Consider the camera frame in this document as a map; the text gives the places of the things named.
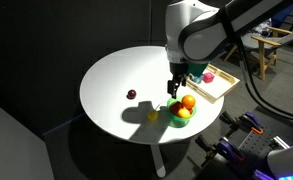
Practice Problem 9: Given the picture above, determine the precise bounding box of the pale yellow toy lemon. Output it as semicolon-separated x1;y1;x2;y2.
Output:
147;109;159;122

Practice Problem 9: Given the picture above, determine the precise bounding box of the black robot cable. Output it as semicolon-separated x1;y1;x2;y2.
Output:
234;19;293;123

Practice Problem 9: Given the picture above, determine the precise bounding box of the dark red toy plum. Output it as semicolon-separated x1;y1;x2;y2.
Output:
126;89;137;100

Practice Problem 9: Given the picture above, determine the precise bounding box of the pink cube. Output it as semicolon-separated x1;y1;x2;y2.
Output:
202;71;216;84

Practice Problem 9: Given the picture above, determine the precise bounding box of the yellow toy fruit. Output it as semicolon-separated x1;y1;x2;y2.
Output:
177;107;191;120

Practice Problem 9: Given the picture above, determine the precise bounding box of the wooden chair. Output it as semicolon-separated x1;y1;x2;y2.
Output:
224;25;293;82

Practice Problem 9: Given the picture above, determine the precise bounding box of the perforated metal board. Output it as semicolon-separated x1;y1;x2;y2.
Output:
238;129;292;162

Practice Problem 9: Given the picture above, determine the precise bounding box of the red toy fruit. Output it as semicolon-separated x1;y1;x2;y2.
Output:
170;101;184;117

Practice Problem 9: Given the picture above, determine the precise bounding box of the white base with blue light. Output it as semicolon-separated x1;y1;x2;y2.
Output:
266;139;293;180

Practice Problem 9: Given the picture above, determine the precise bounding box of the purple and black clamp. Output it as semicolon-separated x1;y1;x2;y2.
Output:
195;134;251;168

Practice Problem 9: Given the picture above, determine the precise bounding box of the translucent green plastic bowl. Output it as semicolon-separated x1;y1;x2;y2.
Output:
166;96;197;129

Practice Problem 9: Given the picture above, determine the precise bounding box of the blue black white patterned cube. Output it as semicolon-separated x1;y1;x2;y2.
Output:
191;75;204;84

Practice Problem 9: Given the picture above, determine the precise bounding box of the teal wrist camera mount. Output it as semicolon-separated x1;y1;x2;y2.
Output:
187;61;210;77

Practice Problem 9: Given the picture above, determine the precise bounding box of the wooden tray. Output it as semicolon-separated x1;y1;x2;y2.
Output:
185;63;241;104

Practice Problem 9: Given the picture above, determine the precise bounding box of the white table pedestal base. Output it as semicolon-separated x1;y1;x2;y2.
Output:
150;143;167;178

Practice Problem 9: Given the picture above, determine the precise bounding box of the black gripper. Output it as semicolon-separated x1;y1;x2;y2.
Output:
167;61;190;100

